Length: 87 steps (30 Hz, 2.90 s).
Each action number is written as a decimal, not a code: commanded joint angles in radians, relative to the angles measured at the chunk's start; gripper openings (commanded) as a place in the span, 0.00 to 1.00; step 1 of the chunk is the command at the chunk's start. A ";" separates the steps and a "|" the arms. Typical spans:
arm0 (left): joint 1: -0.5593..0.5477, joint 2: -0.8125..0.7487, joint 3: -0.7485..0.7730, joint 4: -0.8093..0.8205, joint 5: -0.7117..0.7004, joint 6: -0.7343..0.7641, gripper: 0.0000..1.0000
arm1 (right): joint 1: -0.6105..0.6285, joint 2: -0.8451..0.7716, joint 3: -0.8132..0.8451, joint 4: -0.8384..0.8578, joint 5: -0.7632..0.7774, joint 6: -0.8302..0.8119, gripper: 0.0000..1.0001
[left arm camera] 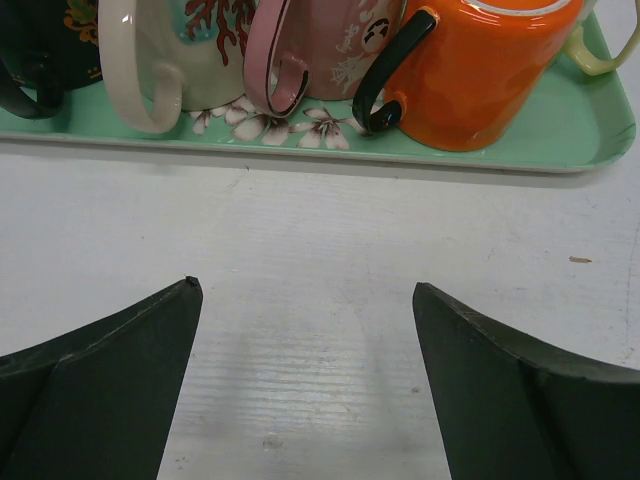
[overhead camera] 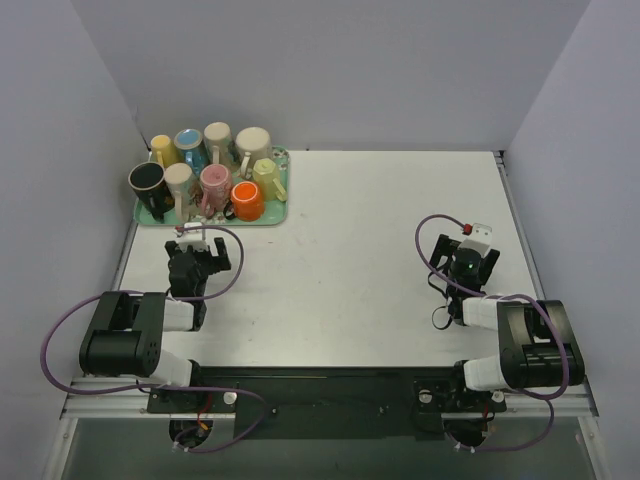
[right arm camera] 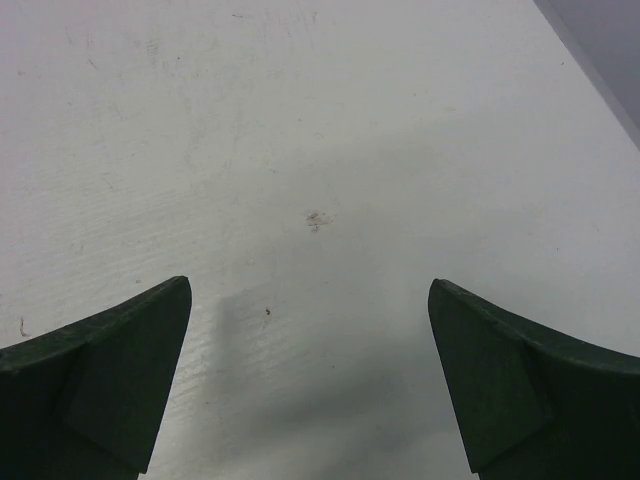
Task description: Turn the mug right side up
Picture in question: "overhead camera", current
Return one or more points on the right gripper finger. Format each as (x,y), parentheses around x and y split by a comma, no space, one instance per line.
(489,262)
(442,255)

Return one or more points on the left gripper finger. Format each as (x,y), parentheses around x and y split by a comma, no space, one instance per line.
(171,247)
(221,261)

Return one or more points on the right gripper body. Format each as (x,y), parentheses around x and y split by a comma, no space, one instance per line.
(442,247)

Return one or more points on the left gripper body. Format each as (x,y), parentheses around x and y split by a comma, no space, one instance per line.
(216,262)

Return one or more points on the orange mug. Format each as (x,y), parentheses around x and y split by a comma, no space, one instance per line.
(246,202)

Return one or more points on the black skull mug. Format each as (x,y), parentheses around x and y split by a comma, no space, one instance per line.
(147,180)

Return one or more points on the pink mug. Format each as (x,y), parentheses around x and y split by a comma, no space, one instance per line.
(216,184)

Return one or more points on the yellow mug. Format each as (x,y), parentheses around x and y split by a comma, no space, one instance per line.
(164,151)

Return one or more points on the pale yellow-green mug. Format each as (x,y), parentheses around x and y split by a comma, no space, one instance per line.
(266,175)

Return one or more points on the blue mug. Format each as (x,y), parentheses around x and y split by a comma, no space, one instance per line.
(190,144)

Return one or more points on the cream floral tall mug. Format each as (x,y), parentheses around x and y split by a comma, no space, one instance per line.
(220,145)

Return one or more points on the large cream patterned mug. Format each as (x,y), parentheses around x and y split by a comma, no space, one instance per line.
(253,143)

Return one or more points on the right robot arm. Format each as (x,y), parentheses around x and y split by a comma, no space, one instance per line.
(536,344)

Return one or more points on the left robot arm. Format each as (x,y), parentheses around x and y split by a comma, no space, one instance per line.
(126,331)

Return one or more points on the green floral serving tray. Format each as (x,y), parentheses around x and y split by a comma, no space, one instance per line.
(274,214)

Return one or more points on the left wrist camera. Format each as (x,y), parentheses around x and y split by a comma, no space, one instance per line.
(191,236)

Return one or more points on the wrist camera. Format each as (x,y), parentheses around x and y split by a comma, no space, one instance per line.
(191,236)
(477,237)

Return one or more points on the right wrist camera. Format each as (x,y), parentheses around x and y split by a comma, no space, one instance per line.
(477,237)

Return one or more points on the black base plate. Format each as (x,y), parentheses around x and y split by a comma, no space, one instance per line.
(327,403)

